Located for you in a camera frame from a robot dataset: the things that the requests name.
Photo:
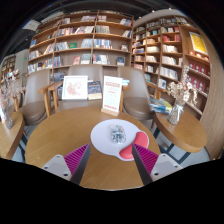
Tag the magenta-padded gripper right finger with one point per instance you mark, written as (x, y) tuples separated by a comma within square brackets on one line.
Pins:
[(146, 160)]

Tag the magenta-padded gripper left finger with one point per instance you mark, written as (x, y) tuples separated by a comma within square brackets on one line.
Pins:
[(77, 160)]

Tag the transparent computer mouse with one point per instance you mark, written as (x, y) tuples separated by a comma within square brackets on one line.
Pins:
[(117, 134)]

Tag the white mouse pad red rest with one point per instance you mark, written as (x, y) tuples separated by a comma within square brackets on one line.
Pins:
[(101, 136)]

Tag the round wooden side table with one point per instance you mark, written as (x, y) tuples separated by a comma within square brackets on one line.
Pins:
[(183, 133), (10, 136)]

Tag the glass vase beige dried flowers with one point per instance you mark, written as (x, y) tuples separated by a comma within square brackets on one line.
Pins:
[(175, 113)]

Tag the stack of colourful books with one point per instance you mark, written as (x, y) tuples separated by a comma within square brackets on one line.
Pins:
[(160, 106)]

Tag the beige wooden-armed armchair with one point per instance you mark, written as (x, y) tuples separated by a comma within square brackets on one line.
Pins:
[(136, 105), (80, 104), (33, 111)]

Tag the dark blue book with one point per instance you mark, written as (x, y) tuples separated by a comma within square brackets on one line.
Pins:
[(94, 90)]

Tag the white framed floral print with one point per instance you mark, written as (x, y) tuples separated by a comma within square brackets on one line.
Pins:
[(74, 87)]

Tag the white table sign wooden base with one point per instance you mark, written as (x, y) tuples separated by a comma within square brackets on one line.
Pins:
[(112, 95)]

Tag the curved wooden bookshelf unit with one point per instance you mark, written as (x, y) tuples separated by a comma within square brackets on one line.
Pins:
[(166, 50)]

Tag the distant wooden bookshelf unit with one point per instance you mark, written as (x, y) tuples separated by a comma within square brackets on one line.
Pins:
[(8, 65)]

